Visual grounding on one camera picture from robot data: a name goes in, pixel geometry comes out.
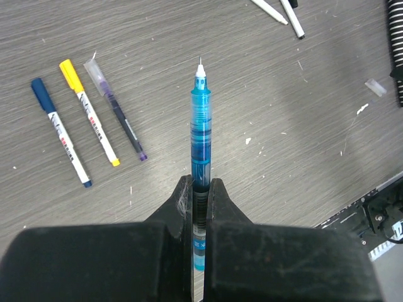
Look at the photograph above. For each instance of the black white striped cloth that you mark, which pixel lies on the black white striped cloth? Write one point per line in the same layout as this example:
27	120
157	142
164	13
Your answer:
394	24

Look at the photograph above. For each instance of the short white pen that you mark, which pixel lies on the short white pen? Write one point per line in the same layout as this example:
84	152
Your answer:
270	11

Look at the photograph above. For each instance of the white marker with blue end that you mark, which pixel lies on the white marker with blue end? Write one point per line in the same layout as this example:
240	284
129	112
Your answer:
47	105

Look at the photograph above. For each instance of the teal pen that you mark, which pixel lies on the teal pen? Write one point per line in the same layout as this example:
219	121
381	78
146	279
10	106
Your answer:
201	155

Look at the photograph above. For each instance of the purple pen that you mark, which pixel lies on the purple pen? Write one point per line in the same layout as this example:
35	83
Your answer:
126	125

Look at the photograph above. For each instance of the white pen with black end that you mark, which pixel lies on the white pen with black end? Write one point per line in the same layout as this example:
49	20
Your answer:
293	19

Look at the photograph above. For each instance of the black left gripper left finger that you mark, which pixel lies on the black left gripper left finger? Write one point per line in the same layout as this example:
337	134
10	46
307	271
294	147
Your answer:
137	261

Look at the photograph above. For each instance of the white marker with yellow end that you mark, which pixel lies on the white marker with yellow end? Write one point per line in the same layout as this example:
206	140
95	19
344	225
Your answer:
75	84

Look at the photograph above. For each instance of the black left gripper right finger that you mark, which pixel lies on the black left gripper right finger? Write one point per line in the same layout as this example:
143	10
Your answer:
245	261

